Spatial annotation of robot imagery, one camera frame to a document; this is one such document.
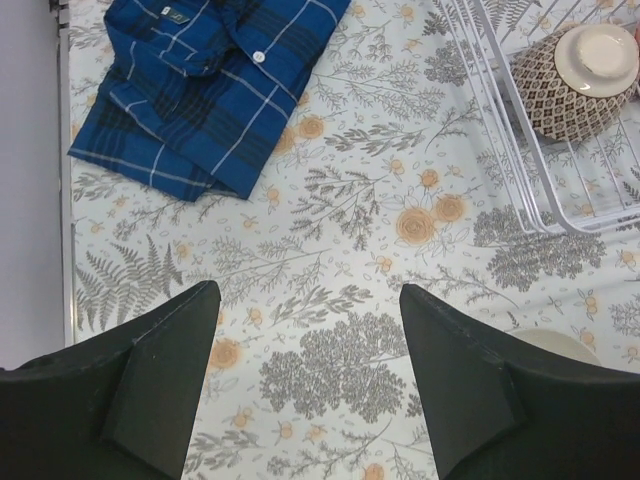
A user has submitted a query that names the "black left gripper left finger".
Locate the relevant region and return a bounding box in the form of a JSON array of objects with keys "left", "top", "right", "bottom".
[{"left": 1, "top": 281, "right": 221, "bottom": 479}]

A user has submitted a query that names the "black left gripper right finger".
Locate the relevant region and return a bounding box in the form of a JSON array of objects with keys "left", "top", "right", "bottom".
[{"left": 400, "top": 284, "right": 639, "bottom": 479}]

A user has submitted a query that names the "white wire dish rack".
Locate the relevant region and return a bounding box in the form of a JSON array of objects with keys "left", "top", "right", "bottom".
[{"left": 430, "top": 1, "right": 639, "bottom": 234}]

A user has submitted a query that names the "cream bowl top of stack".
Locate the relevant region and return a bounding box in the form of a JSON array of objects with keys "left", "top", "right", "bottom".
[{"left": 509, "top": 328, "right": 602, "bottom": 370}]

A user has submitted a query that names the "floral patterned table mat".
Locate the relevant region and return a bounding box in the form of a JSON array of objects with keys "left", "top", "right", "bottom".
[{"left": 73, "top": 1, "right": 639, "bottom": 479}]

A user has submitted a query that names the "blue plaid shirt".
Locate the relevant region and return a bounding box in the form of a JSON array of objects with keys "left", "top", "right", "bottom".
[{"left": 69, "top": 0, "right": 348, "bottom": 202}]

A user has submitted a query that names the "aluminium frame rail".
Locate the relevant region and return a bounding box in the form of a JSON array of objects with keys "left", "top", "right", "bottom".
[{"left": 48, "top": 0, "right": 76, "bottom": 347}]

